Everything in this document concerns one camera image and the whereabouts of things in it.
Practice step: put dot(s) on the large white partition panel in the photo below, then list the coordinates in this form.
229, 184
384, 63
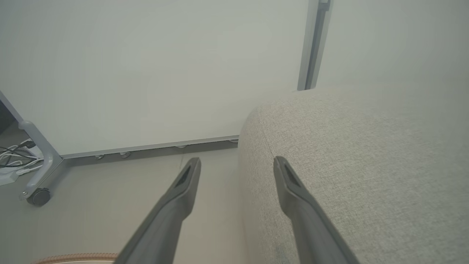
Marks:
146, 73

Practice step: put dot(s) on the white laundry basket brown rim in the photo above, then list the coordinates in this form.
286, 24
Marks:
80, 257

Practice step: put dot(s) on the narrow white partition panel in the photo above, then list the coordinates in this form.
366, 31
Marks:
388, 36

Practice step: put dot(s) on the grey partition leg with caster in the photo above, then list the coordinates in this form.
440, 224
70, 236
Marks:
42, 146

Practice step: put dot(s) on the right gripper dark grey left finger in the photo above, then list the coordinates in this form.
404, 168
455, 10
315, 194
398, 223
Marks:
165, 220

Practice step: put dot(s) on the black caster wheel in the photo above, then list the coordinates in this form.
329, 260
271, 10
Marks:
38, 197

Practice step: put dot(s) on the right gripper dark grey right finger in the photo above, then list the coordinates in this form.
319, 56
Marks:
311, 223

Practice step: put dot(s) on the flat white adapter box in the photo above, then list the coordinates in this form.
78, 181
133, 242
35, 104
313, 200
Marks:
7, 178

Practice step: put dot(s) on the grey fabric sofa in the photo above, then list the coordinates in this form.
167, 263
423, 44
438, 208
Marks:
366, 165

